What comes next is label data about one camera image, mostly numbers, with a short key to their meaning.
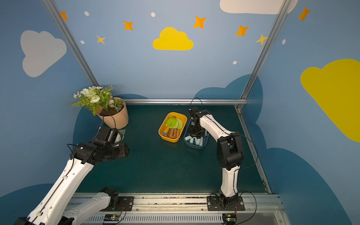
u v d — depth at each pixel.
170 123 1.08
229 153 0.51
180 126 1.07
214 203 0.74
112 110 1.01
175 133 1.01
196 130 0.80
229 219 0.73
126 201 0.75
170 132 0.99
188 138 0.96
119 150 0.64
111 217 0.72
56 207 0.38
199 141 0.95
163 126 1.04
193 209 0.74
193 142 0.98
